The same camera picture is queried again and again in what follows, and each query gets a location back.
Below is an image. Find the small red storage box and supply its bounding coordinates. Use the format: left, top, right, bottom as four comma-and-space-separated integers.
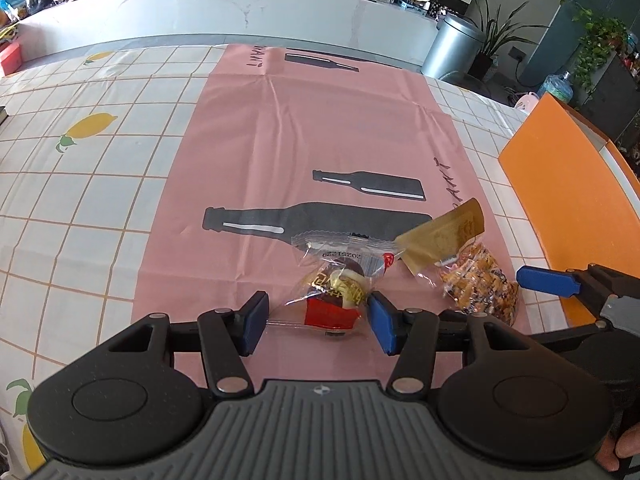
0, 42, 23, 77

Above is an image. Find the blue water jug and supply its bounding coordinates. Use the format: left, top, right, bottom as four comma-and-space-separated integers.
537, 70, 574, 104

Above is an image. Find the mixed nuts kraft bag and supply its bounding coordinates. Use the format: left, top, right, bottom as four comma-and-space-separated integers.
395, 198, 518, 325

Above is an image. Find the small clear pastry packet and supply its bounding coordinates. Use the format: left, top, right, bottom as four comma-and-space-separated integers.
268, 231, 402, 335

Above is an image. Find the pink bottle print mat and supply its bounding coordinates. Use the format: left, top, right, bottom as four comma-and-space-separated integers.
134, 46, 516, 384

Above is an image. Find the green potted plant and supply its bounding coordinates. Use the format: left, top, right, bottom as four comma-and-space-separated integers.
469, 0, 548, 80

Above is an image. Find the white marble tv cabinet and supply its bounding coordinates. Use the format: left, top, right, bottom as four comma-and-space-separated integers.
18, 0, 436, 64

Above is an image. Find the orange cardboard box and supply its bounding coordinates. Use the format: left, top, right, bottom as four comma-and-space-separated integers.
497, 91, 640, 328

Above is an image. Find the person's hand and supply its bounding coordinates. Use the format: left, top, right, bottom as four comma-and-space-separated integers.
596, 424, 640, 472

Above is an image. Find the silver trash can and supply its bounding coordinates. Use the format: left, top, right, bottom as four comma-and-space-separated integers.
421, 14, 486, 79

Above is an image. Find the trailing ivy plant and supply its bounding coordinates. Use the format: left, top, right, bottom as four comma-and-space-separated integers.
573, 6, 628, 96

